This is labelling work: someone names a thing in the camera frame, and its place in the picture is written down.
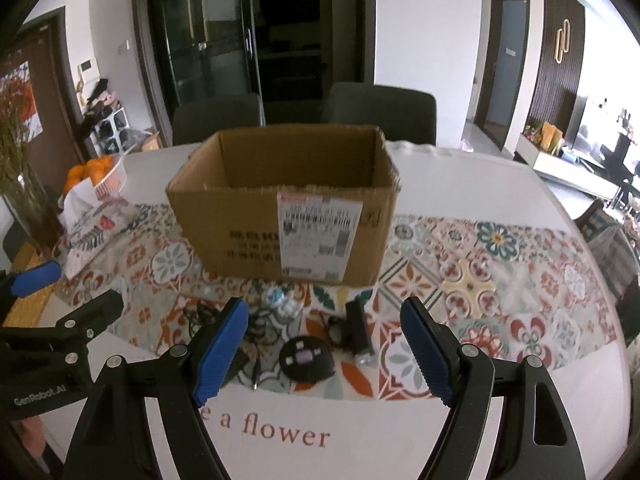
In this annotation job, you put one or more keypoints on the patterned table runner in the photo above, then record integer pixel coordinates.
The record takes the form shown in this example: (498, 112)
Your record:
(512, 291)

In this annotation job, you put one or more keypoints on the dark glass cabinet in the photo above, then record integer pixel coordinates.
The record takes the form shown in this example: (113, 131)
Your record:
(290, 53)

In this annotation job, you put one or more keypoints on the black power adapter with cable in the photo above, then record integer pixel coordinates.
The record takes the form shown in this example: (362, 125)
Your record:
(225, 342)

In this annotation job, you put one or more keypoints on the left dark dining chair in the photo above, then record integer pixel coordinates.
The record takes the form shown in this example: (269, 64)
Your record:
(196, 122)

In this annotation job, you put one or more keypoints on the white shoe rack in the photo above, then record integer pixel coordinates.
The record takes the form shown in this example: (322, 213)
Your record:
(103, 119)

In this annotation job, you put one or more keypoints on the dark dining chair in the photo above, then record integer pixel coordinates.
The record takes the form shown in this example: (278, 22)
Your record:
(196, 122)
(401, 114)

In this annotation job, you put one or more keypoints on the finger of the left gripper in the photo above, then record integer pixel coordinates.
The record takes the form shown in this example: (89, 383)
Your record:
(71, 333)
(25, 283)

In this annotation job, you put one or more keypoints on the black bike flashlight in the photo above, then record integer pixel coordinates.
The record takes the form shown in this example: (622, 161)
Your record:
(351, 333)

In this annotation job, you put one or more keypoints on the white basket of oranges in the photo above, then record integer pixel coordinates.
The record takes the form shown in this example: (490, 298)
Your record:
(107, 175)

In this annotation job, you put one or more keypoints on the yellow woven placemat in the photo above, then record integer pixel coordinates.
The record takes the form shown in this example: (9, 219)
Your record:
(25, 312)

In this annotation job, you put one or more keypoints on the black computer mouse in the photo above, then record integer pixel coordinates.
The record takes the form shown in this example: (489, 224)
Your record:
(306, 359)

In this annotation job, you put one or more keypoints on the white astronaut figurine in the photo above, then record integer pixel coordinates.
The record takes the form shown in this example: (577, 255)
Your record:
(281, 303)

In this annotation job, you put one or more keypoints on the vase with dried flowers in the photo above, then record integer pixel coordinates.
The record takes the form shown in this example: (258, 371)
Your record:
(20, 187)

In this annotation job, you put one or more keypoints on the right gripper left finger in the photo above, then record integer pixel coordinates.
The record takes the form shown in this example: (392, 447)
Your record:
(113, 440)

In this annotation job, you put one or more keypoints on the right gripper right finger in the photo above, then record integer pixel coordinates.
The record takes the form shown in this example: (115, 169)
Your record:
(535, 439)

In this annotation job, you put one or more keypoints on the person's left hand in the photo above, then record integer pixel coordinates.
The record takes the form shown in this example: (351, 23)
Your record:
(32, 436)

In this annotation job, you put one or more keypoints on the white tv console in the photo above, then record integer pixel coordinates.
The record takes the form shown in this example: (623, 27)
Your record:
(543, 150)

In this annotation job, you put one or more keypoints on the brown cardboard box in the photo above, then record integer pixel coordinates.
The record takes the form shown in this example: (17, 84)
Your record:
(307, 203)

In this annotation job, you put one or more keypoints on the right dark dining chair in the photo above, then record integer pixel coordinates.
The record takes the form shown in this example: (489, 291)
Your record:
(401, 114)

